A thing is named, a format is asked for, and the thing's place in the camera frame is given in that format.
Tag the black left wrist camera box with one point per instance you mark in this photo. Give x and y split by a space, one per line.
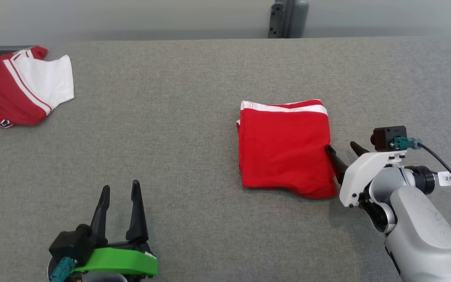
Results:
71 243

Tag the red shorts with white hem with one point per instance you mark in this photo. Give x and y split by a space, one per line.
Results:
284 152

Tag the grey metal post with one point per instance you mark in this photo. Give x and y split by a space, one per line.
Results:
280 19

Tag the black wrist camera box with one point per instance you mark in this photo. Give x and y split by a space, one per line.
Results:
71 243
388 137

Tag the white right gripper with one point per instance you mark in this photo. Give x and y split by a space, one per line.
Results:
360 174

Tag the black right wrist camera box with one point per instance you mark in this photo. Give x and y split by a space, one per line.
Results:
388 137

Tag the red and white jersey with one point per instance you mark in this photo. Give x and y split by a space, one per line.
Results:
10 94

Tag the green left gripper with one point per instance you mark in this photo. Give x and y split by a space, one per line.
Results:
123 260

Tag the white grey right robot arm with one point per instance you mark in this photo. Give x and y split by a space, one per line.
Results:
421 227

